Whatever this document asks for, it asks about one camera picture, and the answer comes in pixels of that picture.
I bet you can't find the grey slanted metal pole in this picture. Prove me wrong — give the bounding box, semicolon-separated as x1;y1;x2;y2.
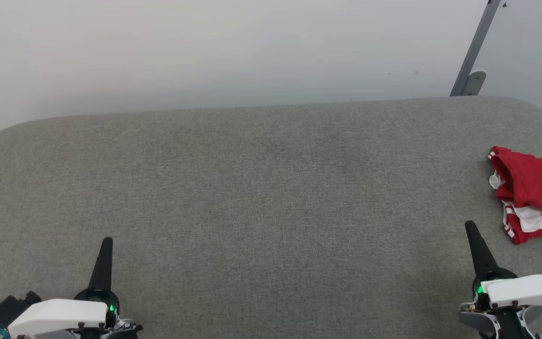
449;0;502;97

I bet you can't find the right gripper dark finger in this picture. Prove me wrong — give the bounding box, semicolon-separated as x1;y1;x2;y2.
464;220;501;279

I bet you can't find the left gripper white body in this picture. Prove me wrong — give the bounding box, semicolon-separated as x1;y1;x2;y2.
7;288;143;339

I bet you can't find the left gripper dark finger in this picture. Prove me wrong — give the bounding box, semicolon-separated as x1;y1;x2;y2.
88;236;114;291

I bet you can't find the grey rounded pole bracket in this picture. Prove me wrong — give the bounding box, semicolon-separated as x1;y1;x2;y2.
462;70;487;97

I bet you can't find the red and white garment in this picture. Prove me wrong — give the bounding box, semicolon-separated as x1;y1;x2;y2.
487;145;542;245

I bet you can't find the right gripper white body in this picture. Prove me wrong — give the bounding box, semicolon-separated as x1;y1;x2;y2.
459;267;542;339

